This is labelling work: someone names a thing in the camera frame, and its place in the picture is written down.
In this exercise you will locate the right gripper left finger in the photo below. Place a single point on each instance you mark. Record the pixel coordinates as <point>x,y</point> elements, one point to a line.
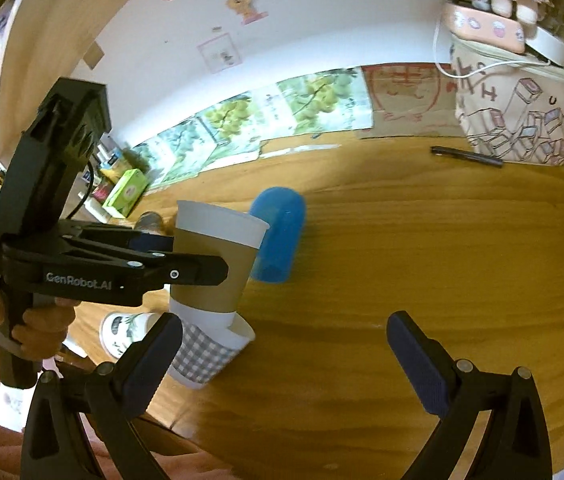
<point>55,444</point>

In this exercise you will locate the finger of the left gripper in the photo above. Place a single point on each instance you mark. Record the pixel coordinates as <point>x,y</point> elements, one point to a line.
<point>182,269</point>
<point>142,241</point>

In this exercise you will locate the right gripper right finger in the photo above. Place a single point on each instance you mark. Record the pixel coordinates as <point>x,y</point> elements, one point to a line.
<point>515,443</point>

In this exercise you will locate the brown sleeve paper cup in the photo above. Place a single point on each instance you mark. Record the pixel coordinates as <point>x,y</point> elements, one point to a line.
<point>225,243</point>

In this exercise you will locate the clear red patterned cup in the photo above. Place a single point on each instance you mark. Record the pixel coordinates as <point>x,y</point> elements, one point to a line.
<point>150,222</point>

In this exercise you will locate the panda print paper cup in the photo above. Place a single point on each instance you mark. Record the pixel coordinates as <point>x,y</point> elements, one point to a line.
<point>119,330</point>

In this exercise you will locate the grey checkered paper cup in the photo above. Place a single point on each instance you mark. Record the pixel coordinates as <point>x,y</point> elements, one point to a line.
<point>205,351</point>

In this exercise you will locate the blue plastic cup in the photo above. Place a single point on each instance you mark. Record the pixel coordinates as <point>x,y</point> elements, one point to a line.
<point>285,212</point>

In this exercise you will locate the person's left hand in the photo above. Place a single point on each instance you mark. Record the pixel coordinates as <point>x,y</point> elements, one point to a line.
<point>43,329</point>

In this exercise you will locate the green tissue box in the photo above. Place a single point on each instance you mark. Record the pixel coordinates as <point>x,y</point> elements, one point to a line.
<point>126,193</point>

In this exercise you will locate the wooden bookshelf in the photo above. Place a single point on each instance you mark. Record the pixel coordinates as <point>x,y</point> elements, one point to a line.
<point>46,40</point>

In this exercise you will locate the grape picture strip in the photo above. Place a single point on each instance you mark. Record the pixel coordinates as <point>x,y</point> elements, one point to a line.
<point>232,131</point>

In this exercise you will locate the brown cardboard sheet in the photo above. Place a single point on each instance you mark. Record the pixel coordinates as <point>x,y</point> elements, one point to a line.
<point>410,99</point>

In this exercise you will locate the black pen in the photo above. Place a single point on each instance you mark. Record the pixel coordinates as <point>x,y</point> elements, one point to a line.
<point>465,155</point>

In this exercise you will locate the printed canvas bag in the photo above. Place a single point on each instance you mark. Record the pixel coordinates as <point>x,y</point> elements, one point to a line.
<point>510,106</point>

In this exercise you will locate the pink case on bag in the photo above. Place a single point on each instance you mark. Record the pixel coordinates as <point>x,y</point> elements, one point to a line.
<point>471,24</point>

